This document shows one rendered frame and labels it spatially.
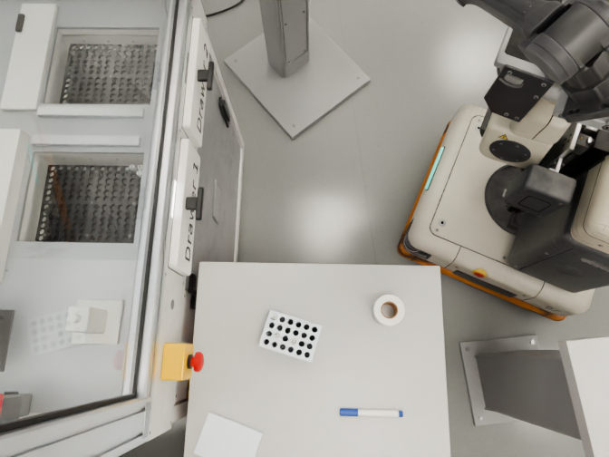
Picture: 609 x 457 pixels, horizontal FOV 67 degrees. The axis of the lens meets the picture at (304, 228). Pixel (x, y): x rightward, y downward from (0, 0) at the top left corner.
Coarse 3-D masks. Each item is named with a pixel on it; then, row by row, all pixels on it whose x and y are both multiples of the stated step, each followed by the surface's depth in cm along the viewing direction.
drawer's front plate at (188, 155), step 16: (192, 144) 104; (192, 160) 105; (192, 176) 105; (176, 192) 98; (176, 208) 97; (176, 224) 96; (192, 224) 105; (176, 240) 95; (192, 240) 106; (176, 256) 94
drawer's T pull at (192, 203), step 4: (200, 188) 100; (200, 192) 100; (200, 196) 99; (188, 200) 99; (192, 200) 99; (196, 200) 99; (200, 200) 99; (188, 204) 99; (192, 204) 99; (196, 204) 99; (200, 204) 99; (188, 208) 99; (192, 208) 99; (196, 208) 99; (200, 208) 99; (196, 212) 99; (200, 212) 99; (196, 216) 98; (200, 216) 98
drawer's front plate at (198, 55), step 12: (192, 24) 109; (192, 36) 108; (204, 36) 114; (192, 48) 107; (192, 60) 106; (204, 60) 114; (192, 72) 106; (192, 84) 105; (204, 84) 114; (192, 96) 104; (204, 96) 115; (192, 108) 104; (204, 108) 115; (192, 120) 104; (192, 132) 105
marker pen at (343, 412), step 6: (342, 408) 101; (348, 408) 101; (342, 414) 100; (348, 414) 100; (354, 414) 100; (360, 414) 100; (366, 414) 100; (372, 414) 100; (378, 414) 100; (384, 414) 100; (390, 414) 100; (396, 414) 100; (402, 414) 100
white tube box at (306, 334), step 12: (276, 312) 104; (276, 324) 103; (288, 324) 107; (300, 324) 107; (312, 324) 103; (264, 336) 103; (288, 336) 103; (300, 336) 103; (312, 336) 106; (276, 348) 102; (288, 348) 104; (300, 348) 102; (312, 348) 102; (312, 360) 101
